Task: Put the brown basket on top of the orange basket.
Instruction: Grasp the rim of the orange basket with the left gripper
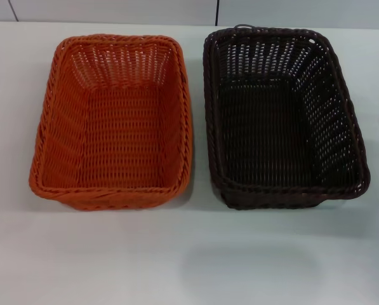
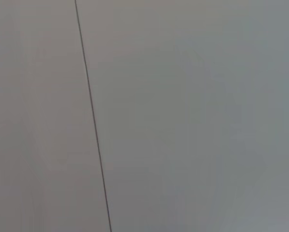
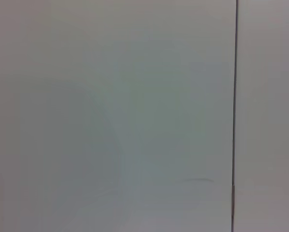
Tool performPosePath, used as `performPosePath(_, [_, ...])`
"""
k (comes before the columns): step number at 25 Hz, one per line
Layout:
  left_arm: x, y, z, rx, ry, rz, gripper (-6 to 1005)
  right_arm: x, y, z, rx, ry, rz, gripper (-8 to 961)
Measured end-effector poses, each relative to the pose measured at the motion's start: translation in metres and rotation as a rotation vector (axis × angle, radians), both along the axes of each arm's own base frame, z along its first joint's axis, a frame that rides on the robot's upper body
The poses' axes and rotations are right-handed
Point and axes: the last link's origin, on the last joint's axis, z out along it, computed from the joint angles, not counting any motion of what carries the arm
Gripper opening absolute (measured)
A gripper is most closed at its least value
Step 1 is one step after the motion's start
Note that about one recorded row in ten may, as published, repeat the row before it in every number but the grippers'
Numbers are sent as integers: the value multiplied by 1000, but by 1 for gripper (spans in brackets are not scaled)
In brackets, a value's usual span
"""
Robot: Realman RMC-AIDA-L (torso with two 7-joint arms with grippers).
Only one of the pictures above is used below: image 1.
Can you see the dark brown woven basket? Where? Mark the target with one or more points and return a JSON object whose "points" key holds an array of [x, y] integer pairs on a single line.
{"points": [[265, 136]]}

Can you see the orange woven basket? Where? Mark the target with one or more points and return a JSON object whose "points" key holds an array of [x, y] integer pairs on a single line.
{"points": [[119, 143]]}

